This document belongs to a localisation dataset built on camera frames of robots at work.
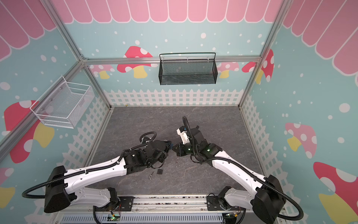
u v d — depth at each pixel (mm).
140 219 712
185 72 1392
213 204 740
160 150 546
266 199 391
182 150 660
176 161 895
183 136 693
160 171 851
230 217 715
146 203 760
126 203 758
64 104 1166
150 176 843
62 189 401
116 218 718
